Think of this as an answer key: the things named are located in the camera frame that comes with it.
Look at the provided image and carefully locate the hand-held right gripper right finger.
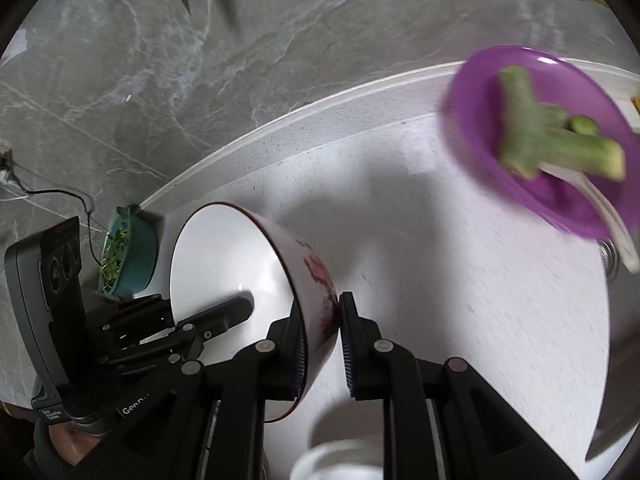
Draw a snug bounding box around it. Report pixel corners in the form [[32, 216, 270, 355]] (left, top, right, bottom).
[[340, 291, 581, 480]]

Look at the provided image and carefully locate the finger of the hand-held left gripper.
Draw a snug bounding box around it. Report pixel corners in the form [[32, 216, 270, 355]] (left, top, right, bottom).
[[175, 296, 254, 344]]

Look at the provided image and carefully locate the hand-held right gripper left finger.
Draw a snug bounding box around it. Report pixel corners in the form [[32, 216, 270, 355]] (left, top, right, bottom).
[[115, 316, 307, 480]]

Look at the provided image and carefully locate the white bowl with red print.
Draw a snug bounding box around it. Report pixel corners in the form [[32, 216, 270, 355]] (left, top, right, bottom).
[[169, 202, 346, 423]]

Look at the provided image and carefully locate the person's left forearm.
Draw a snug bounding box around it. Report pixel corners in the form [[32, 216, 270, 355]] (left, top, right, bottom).
[[22, 425, 101, 480]]

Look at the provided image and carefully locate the person's left hand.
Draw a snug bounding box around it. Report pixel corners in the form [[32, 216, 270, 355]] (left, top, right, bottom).
[[50, 417, 109, 465]]

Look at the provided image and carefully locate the green bowl with greens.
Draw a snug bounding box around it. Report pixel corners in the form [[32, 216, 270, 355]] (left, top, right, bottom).
[[97, 205, 161, 297]]

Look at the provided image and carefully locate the floor power socket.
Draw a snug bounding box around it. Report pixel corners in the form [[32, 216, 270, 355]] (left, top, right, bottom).
[[0, 144, 17, 184]]

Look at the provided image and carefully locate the purple plate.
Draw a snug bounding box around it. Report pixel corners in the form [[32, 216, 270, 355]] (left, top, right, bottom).
[[442, 45, 636, 241]]

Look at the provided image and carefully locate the green toy vegetable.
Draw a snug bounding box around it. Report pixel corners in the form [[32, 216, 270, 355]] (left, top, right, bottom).
[[497, 65, 626, 181]]

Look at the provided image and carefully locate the white spoon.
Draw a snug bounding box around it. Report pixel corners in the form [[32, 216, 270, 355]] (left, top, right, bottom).
[[540, 160, 640, 275]]

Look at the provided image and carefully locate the black cable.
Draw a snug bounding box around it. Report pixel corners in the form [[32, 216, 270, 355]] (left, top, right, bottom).
[[14, 162, 108, 264]]

